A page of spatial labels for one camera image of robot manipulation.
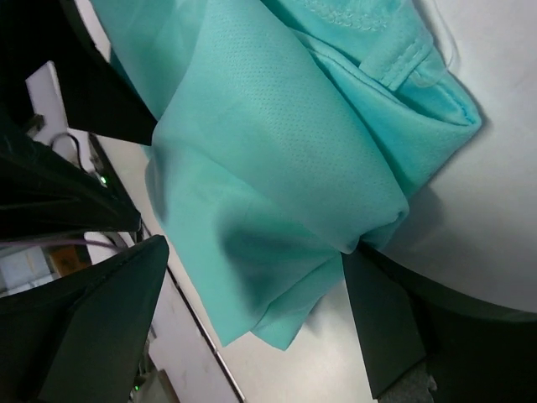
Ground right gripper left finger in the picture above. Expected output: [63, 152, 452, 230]
[1, 235, 169, 402]

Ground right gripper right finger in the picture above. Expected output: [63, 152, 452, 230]
[342, 245, 536, 402]

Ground teal green t shirt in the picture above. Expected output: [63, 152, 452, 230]
[92, 1, 481, 349]

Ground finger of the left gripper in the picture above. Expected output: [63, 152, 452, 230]
[58, 1, 156, 145]
[1, 111, 141, 242]

